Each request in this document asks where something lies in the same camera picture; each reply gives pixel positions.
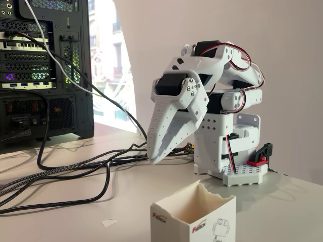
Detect thin black cable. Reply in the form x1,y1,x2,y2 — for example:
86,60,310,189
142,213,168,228
5,29,149,152

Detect white cardboard box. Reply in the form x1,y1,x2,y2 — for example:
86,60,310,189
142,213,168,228
150,179,237,242

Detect smooth black cable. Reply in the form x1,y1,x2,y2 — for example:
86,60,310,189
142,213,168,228
0,161,112,216

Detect thin white cable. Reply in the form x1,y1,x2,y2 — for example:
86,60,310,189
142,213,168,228
24,0,139,132

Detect black computer tower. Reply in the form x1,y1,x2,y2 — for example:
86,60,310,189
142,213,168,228
0,0,94,150

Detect thin braided cable end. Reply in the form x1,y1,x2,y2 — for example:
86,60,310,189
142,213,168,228
266,166,288,177

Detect black and red table clamp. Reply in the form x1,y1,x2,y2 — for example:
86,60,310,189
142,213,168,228
247,143,275,166

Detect braided black white cable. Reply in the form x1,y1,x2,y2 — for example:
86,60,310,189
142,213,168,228
0,161,149,205
0,142,196,192

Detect bright window with street view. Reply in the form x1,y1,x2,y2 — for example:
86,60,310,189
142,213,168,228
87,0,139,133

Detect black power cable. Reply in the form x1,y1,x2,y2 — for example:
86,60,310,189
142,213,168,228
0,88,149,172

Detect red black servo wire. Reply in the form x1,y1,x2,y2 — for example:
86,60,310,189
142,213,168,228
199,42,265,175

